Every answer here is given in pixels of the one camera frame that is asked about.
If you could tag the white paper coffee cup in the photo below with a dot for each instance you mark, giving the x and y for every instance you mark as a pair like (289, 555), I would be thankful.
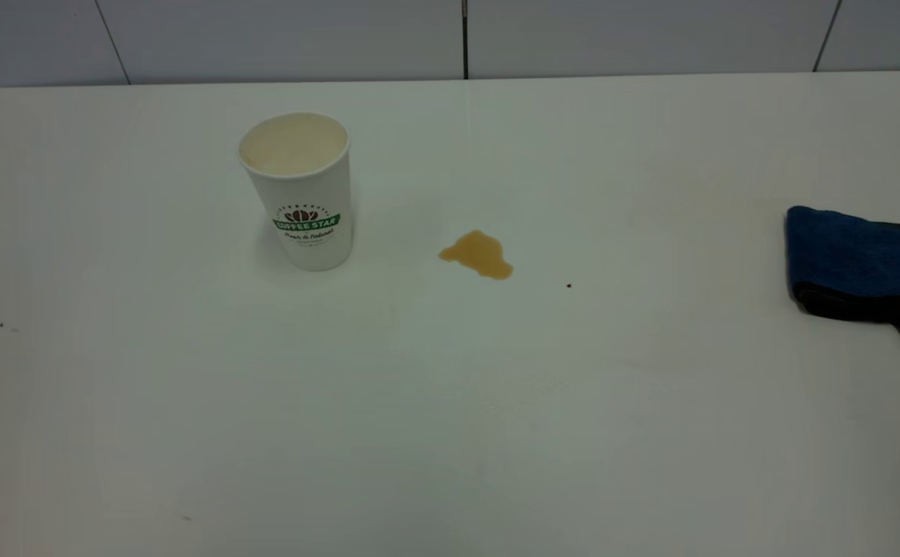
(302, 201)

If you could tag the brown coffee spill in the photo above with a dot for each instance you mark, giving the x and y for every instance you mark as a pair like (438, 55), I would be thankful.
(480, 254)

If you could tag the blue black-edged cleaning cloth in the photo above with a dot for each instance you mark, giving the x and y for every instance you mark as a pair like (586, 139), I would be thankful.
(852, 259)

